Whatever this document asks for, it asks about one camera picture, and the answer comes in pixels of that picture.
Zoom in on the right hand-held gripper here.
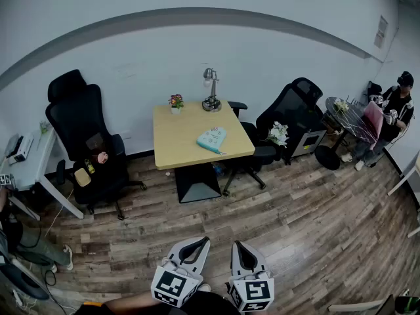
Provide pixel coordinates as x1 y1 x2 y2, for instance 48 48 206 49
228 240 275 313

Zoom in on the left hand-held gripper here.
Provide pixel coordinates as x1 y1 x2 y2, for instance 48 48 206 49
150 236 211 308

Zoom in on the teal zip pouch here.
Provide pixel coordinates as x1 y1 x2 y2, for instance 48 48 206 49
196 126 228 156

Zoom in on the person's left forearm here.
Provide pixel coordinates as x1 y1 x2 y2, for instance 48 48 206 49
104 290 159 315

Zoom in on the person's dark clothing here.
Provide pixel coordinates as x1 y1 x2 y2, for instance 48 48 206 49
73 290 244 315

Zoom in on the white flower bouquet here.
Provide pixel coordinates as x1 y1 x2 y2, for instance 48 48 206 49
264 121 290 149

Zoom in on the potted flower in white pot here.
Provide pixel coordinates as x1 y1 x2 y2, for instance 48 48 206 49
168 93 185 116

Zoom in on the silver desk lamp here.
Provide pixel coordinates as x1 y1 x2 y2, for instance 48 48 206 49
201 68 223 113

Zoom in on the black mesh office chair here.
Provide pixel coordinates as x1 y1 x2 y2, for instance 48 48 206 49
222 77 326 198

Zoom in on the round black marble table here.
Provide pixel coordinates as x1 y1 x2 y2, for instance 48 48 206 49
314 96 379 171

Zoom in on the black high-back office chair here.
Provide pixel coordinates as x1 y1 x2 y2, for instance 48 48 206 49
45 69 148 221

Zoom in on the small white flower bunch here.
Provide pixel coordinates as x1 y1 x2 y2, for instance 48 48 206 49
332 97 350 115

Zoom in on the white side table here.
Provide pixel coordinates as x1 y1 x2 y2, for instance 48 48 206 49
387 149 420 239

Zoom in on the white desk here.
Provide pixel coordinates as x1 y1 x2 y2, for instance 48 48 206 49
0 127 85 222

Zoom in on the pink bag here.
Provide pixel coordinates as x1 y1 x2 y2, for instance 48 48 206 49
362 100 385 151

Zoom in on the small green plant stem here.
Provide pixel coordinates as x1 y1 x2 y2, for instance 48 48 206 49
35 119 51 151

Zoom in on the white printer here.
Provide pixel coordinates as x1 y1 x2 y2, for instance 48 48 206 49
4 132 35 166

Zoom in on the black table pedestal base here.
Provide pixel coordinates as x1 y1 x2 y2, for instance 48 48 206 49
174 162 222 204

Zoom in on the wall poster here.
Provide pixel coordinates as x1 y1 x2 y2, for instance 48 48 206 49
373 14 389 49

